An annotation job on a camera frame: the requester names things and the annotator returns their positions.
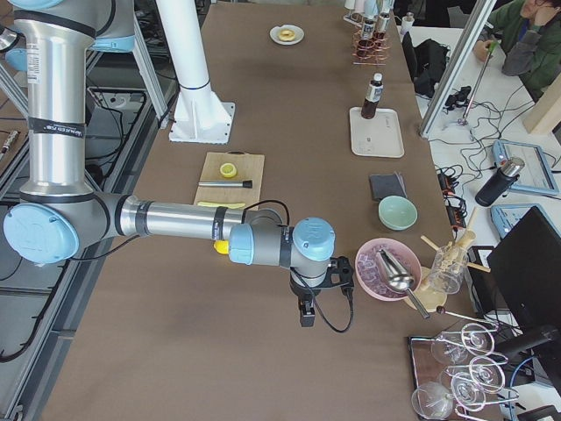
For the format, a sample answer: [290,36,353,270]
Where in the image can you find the clear glass mug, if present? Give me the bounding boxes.
[428,246,467,295]

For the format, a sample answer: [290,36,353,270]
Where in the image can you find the half lemon slice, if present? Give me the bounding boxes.
[219,162,238,179]

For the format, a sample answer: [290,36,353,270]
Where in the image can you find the white round plate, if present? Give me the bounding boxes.
[269,25,304,46]

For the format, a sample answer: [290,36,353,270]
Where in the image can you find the bottle in rack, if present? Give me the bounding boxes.
[373,12,390,48]

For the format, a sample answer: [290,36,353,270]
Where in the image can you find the pink ice bowl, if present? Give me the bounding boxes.
[355,238,422,302]

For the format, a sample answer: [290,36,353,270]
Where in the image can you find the cream rabbit tray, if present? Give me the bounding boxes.
[349,107,405,159]

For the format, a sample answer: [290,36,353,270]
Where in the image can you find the glazed donut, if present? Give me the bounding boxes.
[278,29,295,42]

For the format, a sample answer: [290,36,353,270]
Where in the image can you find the black thermos bottle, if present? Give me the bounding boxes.
[475,157,525,207]

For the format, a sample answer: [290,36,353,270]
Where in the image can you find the blue teach pendant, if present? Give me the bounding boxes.
[492,139,559,196]
[490,203,543,239]

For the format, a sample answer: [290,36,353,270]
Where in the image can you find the yellow plastic knife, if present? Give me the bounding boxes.
[196,201,245,209]

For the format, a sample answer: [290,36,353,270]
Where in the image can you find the grey folded cloth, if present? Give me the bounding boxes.
[369,172,408,201]

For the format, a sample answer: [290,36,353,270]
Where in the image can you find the copper wire bottle rack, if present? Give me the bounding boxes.
[352,27,390,67]

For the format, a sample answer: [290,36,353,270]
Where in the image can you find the aluminium frame post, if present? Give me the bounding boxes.
[419,0,496,139]

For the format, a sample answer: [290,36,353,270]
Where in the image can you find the steel ice scoop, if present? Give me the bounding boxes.
[378,248,430,319]

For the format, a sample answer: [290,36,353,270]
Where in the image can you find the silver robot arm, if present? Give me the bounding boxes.
[4,1,343,327]

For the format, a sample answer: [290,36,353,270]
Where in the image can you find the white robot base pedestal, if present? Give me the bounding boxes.
[157,0,235,145]

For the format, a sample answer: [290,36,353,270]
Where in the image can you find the wooden mug tree stand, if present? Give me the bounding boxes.
[415,206,490,313]

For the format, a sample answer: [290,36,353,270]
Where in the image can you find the steel muddler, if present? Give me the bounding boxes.
[198,180,253,189]

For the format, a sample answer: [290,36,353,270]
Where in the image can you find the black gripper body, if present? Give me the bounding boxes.
[290,268,321,310]

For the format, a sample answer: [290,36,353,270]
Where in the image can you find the black monitor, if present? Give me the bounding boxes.
[487,206,560,375]

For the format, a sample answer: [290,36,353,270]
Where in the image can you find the dark drink bottle on tray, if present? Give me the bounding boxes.
[360,73,383,119]

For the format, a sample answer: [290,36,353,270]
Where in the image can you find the mint green bowl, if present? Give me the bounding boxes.
[378,196,418,231]

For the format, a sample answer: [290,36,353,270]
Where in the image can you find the seated person green jacket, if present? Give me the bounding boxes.
[472,1,560,100]

